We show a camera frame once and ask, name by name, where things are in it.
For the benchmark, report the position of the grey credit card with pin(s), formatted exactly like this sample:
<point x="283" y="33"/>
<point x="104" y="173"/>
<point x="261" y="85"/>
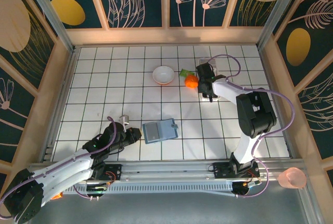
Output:
<point x="153" y="131"/>

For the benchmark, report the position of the teal card holder wallet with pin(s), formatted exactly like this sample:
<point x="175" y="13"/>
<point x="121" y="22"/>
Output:
<point x="169" y="130"/>

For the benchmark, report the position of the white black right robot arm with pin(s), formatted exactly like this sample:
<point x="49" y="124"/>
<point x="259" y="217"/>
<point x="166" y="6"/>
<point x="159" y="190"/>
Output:
<point x="256" y="115"/>

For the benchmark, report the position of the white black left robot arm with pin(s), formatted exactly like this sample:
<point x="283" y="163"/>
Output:
<point x="65" y="166"/>

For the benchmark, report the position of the orange toy carrot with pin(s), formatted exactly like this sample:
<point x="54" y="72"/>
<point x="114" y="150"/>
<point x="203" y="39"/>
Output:
<point x="191" y="81"/>

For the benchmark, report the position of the green snack packet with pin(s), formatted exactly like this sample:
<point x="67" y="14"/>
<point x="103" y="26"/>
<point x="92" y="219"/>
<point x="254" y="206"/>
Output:
<point x="185" y="72"/>

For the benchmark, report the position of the white bowl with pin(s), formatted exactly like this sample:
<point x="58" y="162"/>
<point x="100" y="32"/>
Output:
<point x="163" y="75"/>

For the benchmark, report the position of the small black electronics board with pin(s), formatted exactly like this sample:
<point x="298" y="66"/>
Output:
<point x="96" y="188"/>
<point x="245" y="186"/>

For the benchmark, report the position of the colourful candy bag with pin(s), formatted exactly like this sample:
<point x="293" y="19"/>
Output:
<point x="56" y="196"/>

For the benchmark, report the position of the pink plastic cup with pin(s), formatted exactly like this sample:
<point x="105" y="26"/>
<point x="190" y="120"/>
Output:
<point x="291" y="178"/>

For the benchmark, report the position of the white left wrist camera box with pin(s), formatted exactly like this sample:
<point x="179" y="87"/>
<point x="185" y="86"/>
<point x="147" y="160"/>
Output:
<point x="124" y="119"/>

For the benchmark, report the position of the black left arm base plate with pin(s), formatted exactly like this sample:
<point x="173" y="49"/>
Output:
<point x="114" y="169"/>

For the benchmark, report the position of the aluminium mounting rail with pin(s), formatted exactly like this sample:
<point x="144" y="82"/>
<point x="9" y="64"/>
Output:
<point x="169" y="168"/>

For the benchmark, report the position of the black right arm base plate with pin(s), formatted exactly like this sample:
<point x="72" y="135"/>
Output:
<point x="221" y="170"/>

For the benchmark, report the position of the aluminium frame post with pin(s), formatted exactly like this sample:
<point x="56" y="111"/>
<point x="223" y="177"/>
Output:
<point x="52" y="16"/>
<point x="278" y="8"/>

